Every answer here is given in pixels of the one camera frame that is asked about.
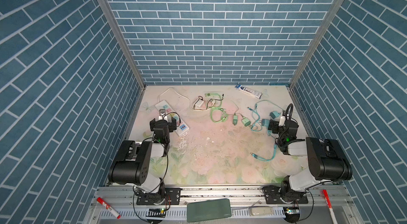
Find white power strip coloured sockets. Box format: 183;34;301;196
155;99;190;137

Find green charger plug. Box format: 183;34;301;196
233;114;238;125
242;117;251;127

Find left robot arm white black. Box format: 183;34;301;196
108;118;177;198

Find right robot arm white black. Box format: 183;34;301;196
269;120;353;197

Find blue white toothpaste box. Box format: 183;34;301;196
235;84;262;100

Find red white pen right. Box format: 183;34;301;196
322;190;338;224

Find red marker left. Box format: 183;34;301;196
96;197;121;219

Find green rectangular pad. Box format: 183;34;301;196
187;198;232;223

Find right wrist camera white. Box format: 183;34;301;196
278;114;286;127

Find teal charger with cable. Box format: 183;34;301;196
247;100;282;132

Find teal loose cable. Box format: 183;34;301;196
250;142;278;162

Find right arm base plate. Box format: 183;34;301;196
261;185;308;205

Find light green coiled cable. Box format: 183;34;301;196
204;93;229;123

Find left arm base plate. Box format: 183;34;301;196
136;188;181;206

